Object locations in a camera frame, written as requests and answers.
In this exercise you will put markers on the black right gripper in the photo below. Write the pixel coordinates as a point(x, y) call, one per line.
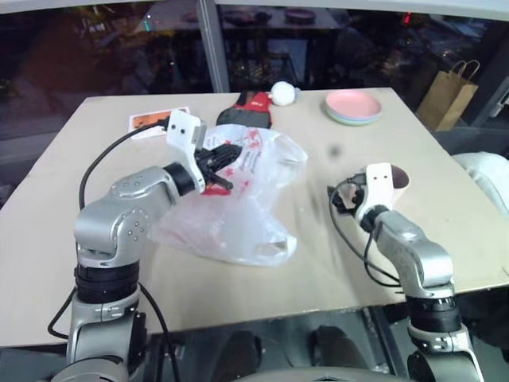
point(356, 191)

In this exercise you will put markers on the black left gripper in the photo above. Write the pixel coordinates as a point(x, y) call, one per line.
point(204, 161)

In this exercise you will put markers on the translucent plastic bag red print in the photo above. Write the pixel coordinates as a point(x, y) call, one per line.
point(246, 215)

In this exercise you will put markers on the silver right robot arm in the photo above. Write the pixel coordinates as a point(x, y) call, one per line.
point(421, 258)

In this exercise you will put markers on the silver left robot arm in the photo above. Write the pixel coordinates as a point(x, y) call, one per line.
point(119, 223)

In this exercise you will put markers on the brown paper bag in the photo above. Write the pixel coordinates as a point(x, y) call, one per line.
point(447, 99)

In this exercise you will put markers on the red and black fabric pouch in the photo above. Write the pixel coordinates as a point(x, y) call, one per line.
point(248, 109)

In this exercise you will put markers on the white cup dark interior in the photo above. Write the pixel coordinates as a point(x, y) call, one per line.
point(401, 179)

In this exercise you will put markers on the light green plate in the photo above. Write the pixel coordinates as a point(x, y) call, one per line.
point(350, 120)

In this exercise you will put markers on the orange printed card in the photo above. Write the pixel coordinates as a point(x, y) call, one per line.
point(149, 121)

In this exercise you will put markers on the white plush ball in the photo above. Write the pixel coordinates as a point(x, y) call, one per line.
point(283, 92)

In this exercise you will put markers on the pink plate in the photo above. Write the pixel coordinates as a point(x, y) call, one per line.
point(353, 102)

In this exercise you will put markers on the dark rounded shape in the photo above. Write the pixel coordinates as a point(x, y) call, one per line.
point(333, 346)
point(238, 356)

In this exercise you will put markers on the white rounded chair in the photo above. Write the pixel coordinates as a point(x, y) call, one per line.
point(485, 175)

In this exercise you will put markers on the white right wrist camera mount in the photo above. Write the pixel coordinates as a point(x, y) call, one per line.
point(378, 183)

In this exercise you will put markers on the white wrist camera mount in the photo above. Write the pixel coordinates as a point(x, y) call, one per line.
point(378, 183)
point(181, 127)

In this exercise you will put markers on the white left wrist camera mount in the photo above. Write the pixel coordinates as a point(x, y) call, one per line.
point(181, 127)

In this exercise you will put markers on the grey window frame post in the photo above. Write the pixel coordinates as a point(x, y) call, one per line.
point(214, 44)

